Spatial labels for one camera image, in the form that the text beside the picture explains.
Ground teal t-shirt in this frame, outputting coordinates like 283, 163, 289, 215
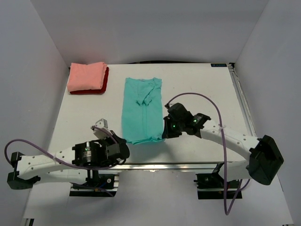
121, 78, 164, 145

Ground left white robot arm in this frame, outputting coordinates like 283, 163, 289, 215
7, 130, 130, 190

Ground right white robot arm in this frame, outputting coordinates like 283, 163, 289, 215
162, 103, 284, 186

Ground black strip behind table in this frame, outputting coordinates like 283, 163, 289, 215
129, 60, 227, 67

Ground folded red t-shirt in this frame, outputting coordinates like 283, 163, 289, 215
70, 67, 109, 95

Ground folded pink t-shirt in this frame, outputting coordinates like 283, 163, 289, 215
67, 62, 108, 93

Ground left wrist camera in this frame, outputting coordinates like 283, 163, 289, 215
91, 118, 111, 139

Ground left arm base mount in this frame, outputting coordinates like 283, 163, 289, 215
69, 170, 119, 197

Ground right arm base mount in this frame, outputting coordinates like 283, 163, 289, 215
194, 163, 239, 200

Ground aluminium front rail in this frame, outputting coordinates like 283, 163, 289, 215
101, 161, 250, 171

